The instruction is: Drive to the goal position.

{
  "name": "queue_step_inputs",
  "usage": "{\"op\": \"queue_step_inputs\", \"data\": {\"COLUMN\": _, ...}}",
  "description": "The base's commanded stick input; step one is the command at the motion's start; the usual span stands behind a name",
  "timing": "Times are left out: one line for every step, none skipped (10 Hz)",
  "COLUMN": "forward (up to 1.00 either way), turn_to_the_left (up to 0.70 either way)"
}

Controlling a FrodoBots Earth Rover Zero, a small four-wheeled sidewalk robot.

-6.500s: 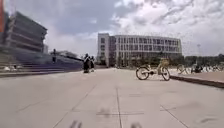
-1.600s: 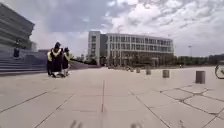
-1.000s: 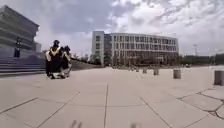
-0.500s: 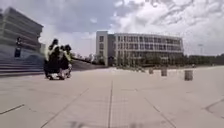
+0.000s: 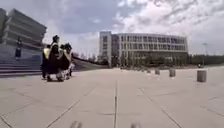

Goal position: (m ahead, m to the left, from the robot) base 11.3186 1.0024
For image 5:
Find grey paved plaza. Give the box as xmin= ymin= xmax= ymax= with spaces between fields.
xmin=0 ymin=65 xmax=224 ymax=128

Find white glass-fronted building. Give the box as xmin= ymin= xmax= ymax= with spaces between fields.
xmin=98 ymin=31 xmax=190 ymax=68

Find group of people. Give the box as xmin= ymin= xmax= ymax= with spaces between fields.
xmin=40 ymin=34 xmax=75 ymax=83

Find row of grey bollards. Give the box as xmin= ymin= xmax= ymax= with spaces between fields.
xmin=134 ymin=67 xmax=208 ymax=83

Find lamp pole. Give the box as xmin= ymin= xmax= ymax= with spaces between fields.
xmin=202 ymin=42 xmax=208 ymax=68

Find person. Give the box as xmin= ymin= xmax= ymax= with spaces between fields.
xmin=14 ymin=37 xmax=23 ymax=61

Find grey stepped building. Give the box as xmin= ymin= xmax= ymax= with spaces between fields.
xmin=0 ymin=7 xmax=48 ymax=62

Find grey stone steps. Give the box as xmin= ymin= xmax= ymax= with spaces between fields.
xmin=0 ymin=58 xmax=44 ymax=78

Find row of trees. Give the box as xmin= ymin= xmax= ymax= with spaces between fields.
xmin=188 ymin=53 xmax=224 ymax=66

